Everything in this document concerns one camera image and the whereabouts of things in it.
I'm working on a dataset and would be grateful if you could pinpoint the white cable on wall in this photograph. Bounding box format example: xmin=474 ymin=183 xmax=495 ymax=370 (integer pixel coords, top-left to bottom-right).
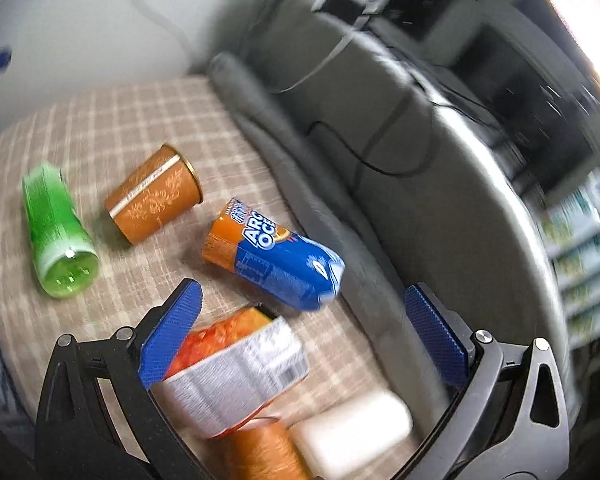
xmin=122 ymin=0 xmax=202 ymax=61

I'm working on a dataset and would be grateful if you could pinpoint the grey fleece blanket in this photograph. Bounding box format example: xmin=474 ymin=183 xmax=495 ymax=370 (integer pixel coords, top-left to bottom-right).
xmin=207 ymin=52 xmax=449 ymax=434

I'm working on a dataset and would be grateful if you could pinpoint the grey sofa backrest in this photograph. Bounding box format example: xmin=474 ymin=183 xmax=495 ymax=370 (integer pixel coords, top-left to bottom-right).
xmin=244 ymin=0 xmax=581 ymax=426

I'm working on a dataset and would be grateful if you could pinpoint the green plastic cup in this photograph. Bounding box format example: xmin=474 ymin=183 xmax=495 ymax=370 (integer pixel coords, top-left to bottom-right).
xmin=22 ymin=162 xmax=99 ymax=299

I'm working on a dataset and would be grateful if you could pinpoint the black cable on sofa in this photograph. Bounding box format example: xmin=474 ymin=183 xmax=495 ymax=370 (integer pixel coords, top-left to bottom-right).
xmin=304 ymin=71 xmax=481 ymax=180

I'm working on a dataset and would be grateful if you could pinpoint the red white labelled plastic cup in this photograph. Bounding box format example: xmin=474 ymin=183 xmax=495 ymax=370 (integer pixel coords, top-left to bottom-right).
xmin=151 ymin=304 xmax=310 ymax=439

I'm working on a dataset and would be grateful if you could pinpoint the blue orange Arctic Ocean cup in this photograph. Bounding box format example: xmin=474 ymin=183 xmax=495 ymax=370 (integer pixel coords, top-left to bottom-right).
xmin=202 ymin=197 xmax=346 ymax=311

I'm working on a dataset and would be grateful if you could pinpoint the small copper patterned cup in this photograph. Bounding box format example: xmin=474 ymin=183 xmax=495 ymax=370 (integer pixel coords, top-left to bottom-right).
xmin=104 ymin=143 xmax=204 ymax=245

